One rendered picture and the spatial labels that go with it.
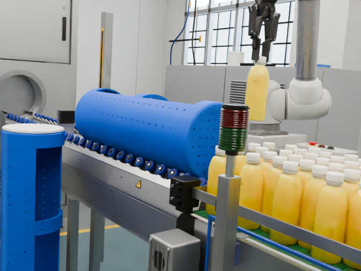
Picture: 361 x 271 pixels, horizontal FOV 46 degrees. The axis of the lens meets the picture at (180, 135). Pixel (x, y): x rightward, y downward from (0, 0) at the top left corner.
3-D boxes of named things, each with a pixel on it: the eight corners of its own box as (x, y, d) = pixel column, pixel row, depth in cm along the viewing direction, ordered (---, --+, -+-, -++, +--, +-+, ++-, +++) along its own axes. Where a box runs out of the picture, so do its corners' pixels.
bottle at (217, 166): (232, 213, 134) (237, 151, 131) (222, 218, 128) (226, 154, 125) (211, 207, 137) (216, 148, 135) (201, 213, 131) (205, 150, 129)
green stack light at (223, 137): (231, 145, 99) (233, 125, 98) (252, 150, 94) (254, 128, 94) (211, 147, 95) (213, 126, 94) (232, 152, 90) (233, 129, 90)
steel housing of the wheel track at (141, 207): (40, 158, 327) (40, 114, 322) (248, 265, 160) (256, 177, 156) (1, 161, 309) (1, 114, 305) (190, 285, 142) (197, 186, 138)
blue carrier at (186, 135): (121, 142, 229) (125, 89, 226) (239, 178, 161) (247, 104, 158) (72, 143, 211) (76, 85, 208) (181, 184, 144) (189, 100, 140)
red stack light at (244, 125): (233, 125, 98) (235, 108, 98) (254, 128, 94) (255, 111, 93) (213, 125, 94) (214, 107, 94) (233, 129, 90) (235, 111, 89)
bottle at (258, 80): (245, 120, 147) (251, 63, 146) (266, 121, 144) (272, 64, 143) (240, 119, 140) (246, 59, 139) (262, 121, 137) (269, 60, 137)
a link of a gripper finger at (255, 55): (261, 38, 139) (259, 37, 139) (259, 59, 139) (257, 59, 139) (254, 39, 142) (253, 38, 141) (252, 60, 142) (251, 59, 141)
